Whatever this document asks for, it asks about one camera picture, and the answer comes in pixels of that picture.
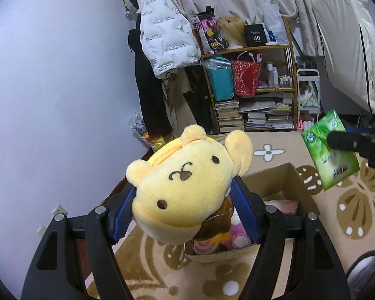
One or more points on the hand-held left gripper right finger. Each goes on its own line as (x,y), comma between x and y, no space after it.
(242,212)

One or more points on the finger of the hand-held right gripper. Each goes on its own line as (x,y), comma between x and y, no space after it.
(350,140)

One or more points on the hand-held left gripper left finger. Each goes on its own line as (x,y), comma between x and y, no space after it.
(122,215)

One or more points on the pink plush toy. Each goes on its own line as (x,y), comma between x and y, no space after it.
(237,236)

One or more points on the green tissue pack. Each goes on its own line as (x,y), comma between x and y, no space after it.
(331,165)

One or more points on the cardboard box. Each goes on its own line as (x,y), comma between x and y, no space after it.
(275,178)

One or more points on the yellow dog plush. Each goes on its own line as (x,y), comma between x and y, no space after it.
(187,181)

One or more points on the light pink fluffy plush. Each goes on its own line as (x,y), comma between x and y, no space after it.
(282,207)

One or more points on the pink swirl plush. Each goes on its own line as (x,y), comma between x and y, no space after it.
(204,247)

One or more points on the white trolley cart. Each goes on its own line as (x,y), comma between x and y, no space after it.
(307,100)

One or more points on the pile of magazines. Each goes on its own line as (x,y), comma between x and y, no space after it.
(268,115)

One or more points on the wooden shelf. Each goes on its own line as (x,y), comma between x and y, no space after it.
(278,90)

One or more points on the white covered clothes rack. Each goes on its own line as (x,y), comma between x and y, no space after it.
(347,53)

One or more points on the clear plastic bag of toys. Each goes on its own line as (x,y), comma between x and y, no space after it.
(140,128)

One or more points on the row of small bottles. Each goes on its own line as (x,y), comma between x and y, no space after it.
(279,79)

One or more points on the beige patterned rug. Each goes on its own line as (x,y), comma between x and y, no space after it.
(331,240)

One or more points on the stack of books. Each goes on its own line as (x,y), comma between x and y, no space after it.
(228,117)

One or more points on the black hanging coat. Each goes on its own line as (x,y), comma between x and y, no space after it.
(150,100)

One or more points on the black hanging pants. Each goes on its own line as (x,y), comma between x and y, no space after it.
(200,100)

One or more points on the red patterned bag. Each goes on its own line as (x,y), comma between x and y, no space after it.
(245,78)

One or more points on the beige hanging coat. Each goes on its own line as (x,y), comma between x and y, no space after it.
(176,106)

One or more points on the brown fur slipper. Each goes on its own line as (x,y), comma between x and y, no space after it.
(362,272)

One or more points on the teal bag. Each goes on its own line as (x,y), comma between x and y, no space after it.
(220,81)

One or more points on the white plastic bag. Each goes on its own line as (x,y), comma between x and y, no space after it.
(273,25)

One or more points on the black box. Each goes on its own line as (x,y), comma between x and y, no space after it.
(255,36)

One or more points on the blonde wig on stand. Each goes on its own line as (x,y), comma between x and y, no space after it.
(232,31)

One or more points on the black printed gift bag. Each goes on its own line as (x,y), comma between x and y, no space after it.
(211,34)

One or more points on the white puffer jacket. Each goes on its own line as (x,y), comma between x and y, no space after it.
(165,31)

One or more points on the white wall socket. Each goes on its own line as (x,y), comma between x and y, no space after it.
(42,230)
(60,210)

